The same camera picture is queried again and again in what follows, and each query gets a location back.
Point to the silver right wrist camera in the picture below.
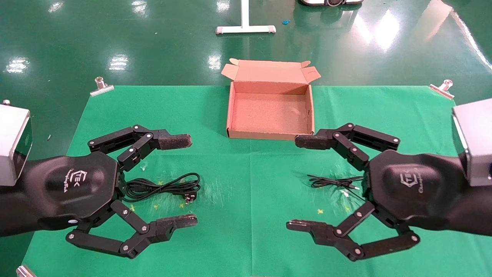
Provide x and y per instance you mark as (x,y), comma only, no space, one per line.
(474,142)

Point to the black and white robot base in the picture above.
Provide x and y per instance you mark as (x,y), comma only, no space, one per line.
(330,2)

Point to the green table cloth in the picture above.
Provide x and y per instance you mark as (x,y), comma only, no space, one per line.
(246,234)

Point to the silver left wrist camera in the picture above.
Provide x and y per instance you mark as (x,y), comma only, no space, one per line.
(13,142)

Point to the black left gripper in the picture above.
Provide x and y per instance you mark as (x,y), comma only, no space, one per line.
(61,188)

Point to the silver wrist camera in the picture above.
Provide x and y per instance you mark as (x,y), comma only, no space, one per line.
(13,142)
(474,142)

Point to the silver metal table clamp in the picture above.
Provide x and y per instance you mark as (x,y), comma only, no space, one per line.
(25,271)
(442,90)
(102,89)

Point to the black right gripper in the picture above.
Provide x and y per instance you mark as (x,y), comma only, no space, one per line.
(419,188)

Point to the open brown cardboard box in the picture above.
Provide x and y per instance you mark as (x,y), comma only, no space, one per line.
(269,111)

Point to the white metal stand base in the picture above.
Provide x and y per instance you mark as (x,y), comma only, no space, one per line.
(245,27)

